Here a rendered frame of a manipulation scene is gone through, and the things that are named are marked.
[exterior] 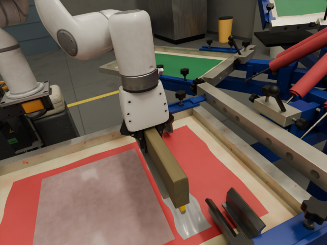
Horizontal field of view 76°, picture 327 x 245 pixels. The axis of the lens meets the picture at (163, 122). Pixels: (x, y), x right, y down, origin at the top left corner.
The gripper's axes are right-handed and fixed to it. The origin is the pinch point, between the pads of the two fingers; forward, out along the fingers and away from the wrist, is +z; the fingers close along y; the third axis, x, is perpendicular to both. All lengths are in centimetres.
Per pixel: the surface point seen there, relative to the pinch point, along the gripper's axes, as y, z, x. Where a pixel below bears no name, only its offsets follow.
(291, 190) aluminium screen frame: -25.9, 10.2, 20.5
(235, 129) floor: -121, 110, -109
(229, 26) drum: -341, 75, -426
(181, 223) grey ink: -0.4, 13.3, 15.2
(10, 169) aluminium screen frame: 42, 13, -25
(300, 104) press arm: -51, 5, 0
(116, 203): 12.4, 14.0, 2.8
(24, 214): 35.5, 14.2, -5.1
